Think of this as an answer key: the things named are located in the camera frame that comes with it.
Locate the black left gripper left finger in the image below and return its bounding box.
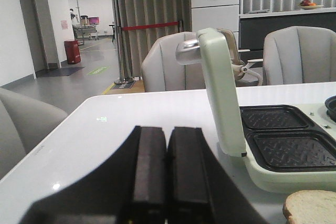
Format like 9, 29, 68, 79
21, 126, 166, 223

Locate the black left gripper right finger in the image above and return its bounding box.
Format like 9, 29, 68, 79
167, 127, 266, 223

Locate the bread slice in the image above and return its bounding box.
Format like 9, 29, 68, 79
282, 190, 335, 223

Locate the green sandwich maker lid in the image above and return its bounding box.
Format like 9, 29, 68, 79
175, 28, 247, 157

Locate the green breakfast maker base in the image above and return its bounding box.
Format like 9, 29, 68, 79
216, 102, 336, 194

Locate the red belt stanchion barrier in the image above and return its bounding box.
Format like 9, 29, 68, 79
114, 19, 184, 85

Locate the left grey armchair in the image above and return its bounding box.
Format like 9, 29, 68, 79
141, 31, 205, 92

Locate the grey armchair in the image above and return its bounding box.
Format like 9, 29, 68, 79
263, 26, 335, 85
141, 31, 205, 92

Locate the beige office chair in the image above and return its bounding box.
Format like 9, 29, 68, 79
217, 28, 263, 87

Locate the grey chair at table side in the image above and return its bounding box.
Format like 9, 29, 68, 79
1, 88, 68, 178

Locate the red trash bin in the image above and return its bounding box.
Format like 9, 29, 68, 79
64, 40, 81, 64

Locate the black frying pan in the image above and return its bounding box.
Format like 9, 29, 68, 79
325, 96, 336, 122

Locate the right grey armchair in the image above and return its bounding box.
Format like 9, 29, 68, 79
263, 26, 335, 85

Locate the white refrigerator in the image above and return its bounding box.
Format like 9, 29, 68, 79
191, 0, 239, 41

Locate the fruit plate on counter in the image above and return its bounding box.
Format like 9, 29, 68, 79
299, 0, 324, 10

